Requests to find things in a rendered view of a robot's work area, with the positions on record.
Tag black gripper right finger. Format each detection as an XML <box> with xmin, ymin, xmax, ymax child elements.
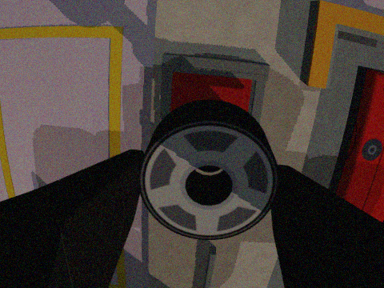
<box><xmin>271</xmin><ymin>166</ymin><xmax>384</xmax><ymax>288</ymax></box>

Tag yellow outline on table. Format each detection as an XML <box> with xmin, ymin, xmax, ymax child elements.
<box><xmin>0</xmin><ymin>26</ymin><xmax>127</xmax><ymax>288</ymax></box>

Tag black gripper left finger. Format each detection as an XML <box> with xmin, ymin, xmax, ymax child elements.
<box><xmin>0</xmin><ymin>148</ymin><xmax>144</xmax><ymax>288</ymax></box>

